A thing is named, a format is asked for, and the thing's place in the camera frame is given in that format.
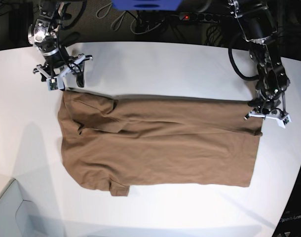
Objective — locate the blue box overhead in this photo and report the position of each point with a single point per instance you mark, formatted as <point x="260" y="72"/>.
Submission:
<point x="169" y="5"/>

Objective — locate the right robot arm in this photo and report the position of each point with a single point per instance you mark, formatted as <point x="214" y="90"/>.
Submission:
<point x="44" y="33"/>

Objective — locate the white cabinet at corner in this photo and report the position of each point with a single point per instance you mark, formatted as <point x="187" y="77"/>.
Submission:
<point x="29" y="207"/>

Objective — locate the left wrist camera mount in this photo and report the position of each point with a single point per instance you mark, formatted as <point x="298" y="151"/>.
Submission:
<point x="282" y="119"/>

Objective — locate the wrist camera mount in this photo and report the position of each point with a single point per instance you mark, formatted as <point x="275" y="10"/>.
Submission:
<point x="57" y="75"/>
<point x="282" y="119"/>

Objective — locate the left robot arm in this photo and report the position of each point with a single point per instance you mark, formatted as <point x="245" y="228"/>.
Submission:
<point x="259" y="30"/>

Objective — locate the brown t-shirt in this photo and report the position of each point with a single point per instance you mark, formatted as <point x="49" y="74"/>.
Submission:
<point x="111" y="145"/>

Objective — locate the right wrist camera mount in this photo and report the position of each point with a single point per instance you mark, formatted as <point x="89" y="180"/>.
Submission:
<point x="57" y="75"/>

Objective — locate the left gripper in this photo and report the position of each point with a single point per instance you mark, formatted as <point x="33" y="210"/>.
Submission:
<point x="264" y="107"/>

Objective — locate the black power strip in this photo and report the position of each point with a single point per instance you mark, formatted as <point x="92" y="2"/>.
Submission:
<point x="203" y="17"/>

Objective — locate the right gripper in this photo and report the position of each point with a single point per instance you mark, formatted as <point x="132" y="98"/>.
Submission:
<point x="57" y="58"/>

